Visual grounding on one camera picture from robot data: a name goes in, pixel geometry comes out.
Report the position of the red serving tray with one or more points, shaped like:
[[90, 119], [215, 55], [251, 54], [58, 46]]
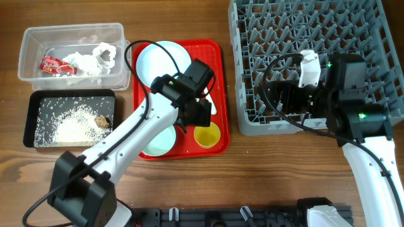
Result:
[[185, 146]]

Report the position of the brown food scrap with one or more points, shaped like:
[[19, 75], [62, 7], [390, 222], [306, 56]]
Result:
[[102, 122]]

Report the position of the clear plastic bin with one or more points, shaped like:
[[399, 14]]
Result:
[[63, 40]]

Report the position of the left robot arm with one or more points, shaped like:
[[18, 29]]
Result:
[[83, 188]]

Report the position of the yellow cup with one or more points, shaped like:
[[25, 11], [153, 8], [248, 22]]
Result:
[[207, 137]]

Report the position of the grey dishwasher rack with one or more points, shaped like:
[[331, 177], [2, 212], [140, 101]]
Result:
[[261, 31]]

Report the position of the black tray bin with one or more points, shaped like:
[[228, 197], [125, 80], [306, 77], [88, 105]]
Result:
[[46, 105]]

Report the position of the red snack wrapper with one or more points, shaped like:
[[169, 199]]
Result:
[[52, 65]]

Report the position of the green bowl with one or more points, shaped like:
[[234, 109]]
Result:
[[162, 143]]

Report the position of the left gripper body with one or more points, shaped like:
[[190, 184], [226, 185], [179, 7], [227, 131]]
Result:
[[200, 116]]

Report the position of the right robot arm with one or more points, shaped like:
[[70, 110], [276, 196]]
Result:
[[338, 109]]

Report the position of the white plastic spoon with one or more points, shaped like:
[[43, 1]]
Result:
[[209, 98]]

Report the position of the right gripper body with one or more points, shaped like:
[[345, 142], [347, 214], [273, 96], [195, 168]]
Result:
[[285, 97]]

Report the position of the light blue plate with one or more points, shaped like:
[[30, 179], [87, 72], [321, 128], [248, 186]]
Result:
[[153, 61]]

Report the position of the white rice pile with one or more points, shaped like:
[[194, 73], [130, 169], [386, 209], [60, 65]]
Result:
[[74, 128]]

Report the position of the white napkin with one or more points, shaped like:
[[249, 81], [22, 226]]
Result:
[[100, 62]]

